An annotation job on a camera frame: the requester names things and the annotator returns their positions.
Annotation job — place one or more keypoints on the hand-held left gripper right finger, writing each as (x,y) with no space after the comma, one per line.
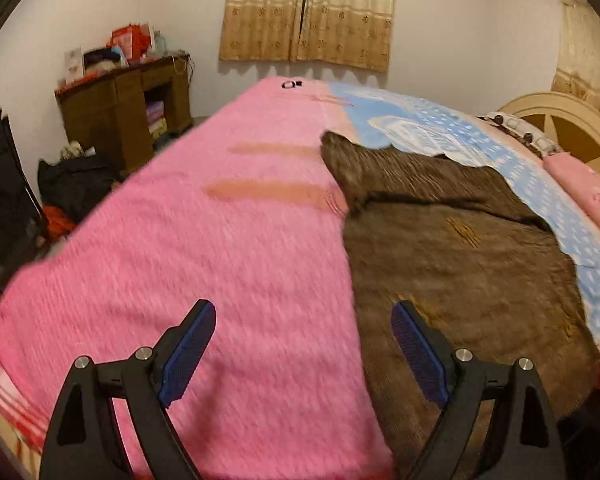
(420,360)

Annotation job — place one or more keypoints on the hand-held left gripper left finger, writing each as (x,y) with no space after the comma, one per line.
(187,360)

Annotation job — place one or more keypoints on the brown fuzzy garment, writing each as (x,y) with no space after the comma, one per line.
(450,270)

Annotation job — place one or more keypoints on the folded clothes in desk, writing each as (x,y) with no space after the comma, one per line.
(156,119)

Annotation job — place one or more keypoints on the pile of dark clothes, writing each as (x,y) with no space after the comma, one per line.
(105,60)

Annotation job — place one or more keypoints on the pink fluffy blanket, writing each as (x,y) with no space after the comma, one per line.
(220,240)

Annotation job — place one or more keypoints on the red striped bedsheet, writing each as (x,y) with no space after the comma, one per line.
(10,405)

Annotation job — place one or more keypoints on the orange cloth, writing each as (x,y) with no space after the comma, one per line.
(57,222)

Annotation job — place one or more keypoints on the black bag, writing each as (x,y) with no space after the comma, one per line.
(77,185)

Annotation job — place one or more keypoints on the blue printed blanket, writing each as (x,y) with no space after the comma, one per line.
(430,125)

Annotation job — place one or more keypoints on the white crumpled cloth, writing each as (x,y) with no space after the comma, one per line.
(75,151)

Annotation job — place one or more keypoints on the pink pillow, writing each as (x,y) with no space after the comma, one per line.
(587,190)

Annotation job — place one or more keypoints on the black folding rack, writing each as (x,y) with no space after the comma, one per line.
(7,200)

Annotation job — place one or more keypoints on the beige patterned pillow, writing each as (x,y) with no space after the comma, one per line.
(522,132)

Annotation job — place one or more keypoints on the dark wooden desk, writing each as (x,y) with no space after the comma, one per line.
(105,110)

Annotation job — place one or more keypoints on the cream round headboard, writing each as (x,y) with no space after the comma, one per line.
(575,125)

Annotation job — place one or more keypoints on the small black object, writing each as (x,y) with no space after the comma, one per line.
(291,84)

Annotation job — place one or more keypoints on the white card box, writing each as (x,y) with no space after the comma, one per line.
(74,66)

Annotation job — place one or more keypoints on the beige curtain with border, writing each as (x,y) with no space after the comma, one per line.
(587,55)

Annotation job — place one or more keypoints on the beige patterned window curtain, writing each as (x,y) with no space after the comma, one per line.
(305,15)

